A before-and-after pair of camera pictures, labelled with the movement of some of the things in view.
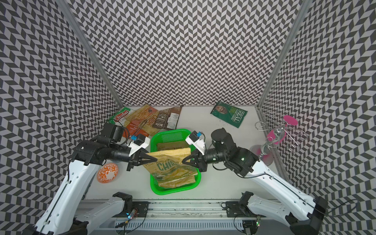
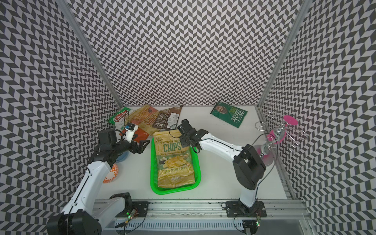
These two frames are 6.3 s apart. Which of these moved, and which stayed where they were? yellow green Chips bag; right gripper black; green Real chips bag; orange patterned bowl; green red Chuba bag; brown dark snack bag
Moved: yellow green Chips bag; right gripper black
Stayed: green Real chips bag; orange patterned bowl; brown dark snack bag; green red Chuba bag
